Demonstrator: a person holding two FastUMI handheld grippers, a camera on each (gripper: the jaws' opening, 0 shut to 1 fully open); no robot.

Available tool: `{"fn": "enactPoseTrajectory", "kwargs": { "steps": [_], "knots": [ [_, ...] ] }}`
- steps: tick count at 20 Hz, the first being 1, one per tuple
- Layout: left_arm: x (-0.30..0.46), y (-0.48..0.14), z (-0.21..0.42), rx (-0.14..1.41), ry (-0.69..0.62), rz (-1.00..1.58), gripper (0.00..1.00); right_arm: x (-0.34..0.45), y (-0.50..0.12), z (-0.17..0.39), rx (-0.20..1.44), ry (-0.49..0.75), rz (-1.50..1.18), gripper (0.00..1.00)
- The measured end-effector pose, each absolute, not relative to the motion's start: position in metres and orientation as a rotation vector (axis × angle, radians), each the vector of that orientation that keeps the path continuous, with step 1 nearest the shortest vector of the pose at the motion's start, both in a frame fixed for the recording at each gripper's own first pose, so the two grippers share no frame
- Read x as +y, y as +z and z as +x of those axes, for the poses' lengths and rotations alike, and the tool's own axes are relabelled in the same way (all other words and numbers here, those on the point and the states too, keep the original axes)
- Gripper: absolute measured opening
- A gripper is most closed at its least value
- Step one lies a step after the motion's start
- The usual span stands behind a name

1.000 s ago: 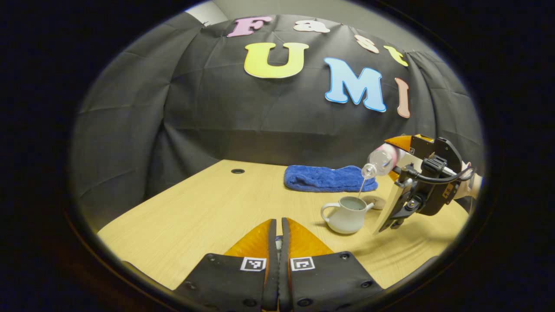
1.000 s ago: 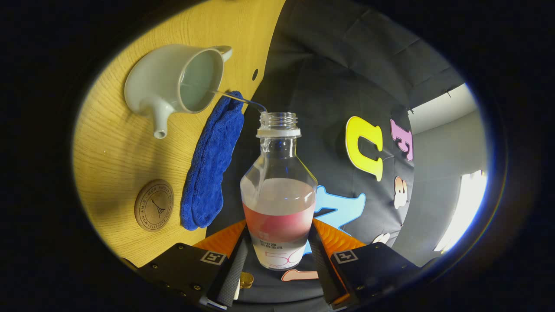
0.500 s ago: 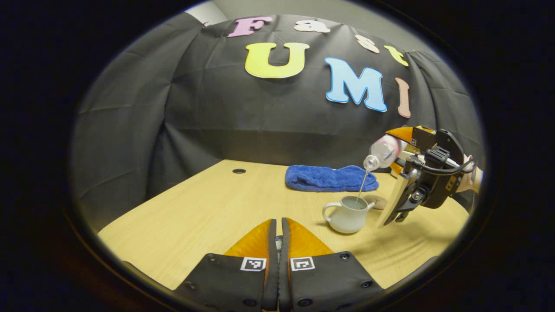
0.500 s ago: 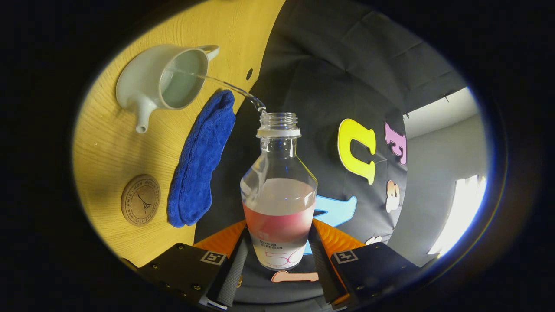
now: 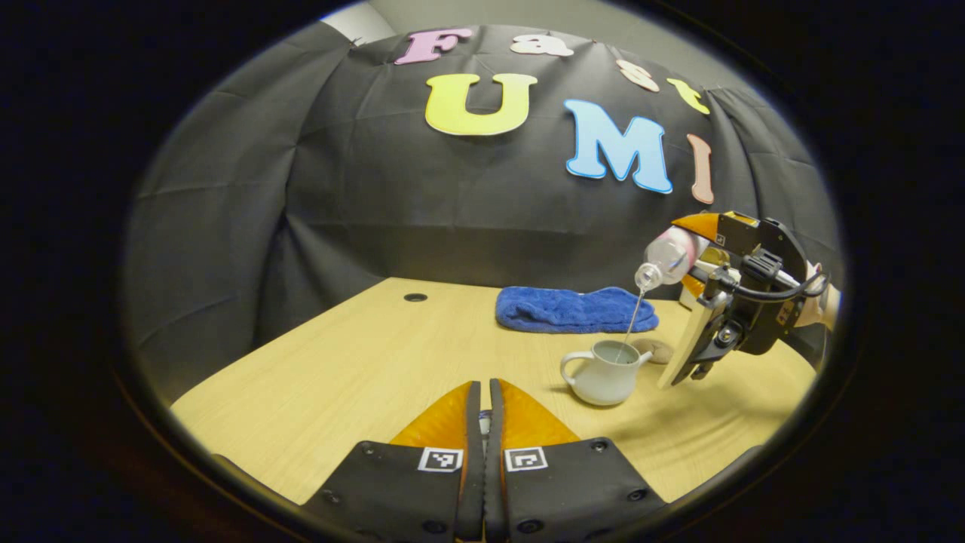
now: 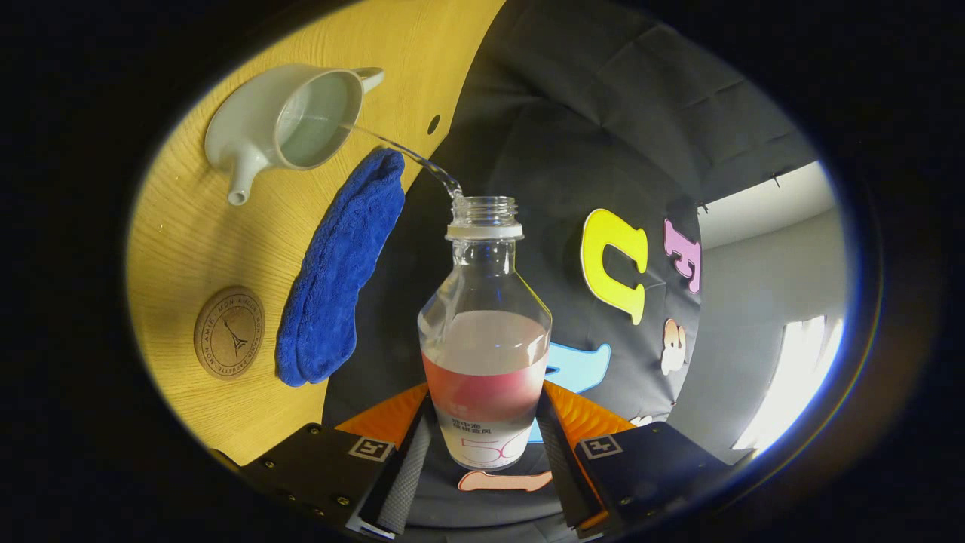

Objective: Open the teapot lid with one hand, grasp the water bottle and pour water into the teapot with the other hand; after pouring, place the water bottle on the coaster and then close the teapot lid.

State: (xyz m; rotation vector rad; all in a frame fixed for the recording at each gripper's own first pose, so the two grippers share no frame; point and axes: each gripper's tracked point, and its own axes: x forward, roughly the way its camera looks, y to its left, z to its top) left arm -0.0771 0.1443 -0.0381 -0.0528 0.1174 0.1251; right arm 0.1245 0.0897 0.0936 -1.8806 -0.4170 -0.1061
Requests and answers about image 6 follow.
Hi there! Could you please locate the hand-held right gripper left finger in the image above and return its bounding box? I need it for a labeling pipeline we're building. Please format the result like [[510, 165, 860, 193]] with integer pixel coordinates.
[[211, 381, 438, 541]]

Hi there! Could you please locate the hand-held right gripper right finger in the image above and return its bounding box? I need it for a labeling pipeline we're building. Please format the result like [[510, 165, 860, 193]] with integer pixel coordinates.
[[537, 379, 755, 538]]

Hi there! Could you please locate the clear plastic water bottle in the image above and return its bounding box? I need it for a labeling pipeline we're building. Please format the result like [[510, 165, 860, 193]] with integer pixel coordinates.
[[417, 195, 553, 471]]

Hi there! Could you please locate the round cork coaster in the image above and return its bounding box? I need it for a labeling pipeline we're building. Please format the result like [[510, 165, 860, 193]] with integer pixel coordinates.
[[194, 286, 266, 380]]

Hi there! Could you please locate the white ceramic teacup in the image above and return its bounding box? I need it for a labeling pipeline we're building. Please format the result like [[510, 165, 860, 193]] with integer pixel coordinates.
[[204, 64, 385, 207]]

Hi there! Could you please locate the blue towel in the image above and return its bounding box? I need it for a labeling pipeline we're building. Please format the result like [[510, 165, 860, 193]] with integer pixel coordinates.
[[275, 148, 406, 388]]

